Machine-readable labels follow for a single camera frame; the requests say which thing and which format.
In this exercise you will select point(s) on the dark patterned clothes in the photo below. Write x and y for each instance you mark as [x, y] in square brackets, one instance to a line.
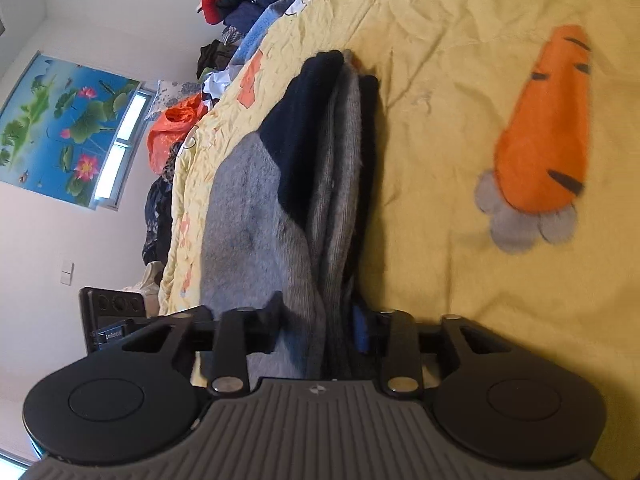
[157, 215]

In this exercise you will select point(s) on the white patterned cloth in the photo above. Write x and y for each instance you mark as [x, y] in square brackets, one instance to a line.
[172, 91]

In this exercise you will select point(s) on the lotus wall poster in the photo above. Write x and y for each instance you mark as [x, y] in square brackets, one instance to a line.
[65, 120]

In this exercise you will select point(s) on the blue knit garment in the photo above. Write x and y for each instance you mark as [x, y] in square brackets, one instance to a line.
[252, 40]

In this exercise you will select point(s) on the dark green garment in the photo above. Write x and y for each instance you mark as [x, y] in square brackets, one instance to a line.
[215, 57]

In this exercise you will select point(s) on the window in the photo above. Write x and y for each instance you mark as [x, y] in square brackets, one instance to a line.
[122, 150]

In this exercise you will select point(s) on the white wall switch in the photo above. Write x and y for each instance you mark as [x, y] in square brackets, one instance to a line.
[67, 273]

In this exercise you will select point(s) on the navy and grey sweater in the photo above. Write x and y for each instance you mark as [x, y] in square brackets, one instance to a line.
[250, 210]

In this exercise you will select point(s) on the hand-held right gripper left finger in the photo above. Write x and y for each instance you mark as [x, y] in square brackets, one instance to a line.
[272, 320]

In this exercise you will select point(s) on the yellow carrot print blanket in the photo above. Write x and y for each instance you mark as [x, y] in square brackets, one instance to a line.
[450, 85]

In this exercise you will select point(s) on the navy garment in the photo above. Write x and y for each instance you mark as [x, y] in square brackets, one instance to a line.
[242, 15]

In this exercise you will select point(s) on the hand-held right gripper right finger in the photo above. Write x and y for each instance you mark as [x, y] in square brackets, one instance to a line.
[361, 332]

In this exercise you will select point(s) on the orange plastic bag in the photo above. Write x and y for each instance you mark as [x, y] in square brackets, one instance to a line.
[172, 130]

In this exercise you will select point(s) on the light grey garment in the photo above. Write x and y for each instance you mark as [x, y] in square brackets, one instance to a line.
[289, 4]

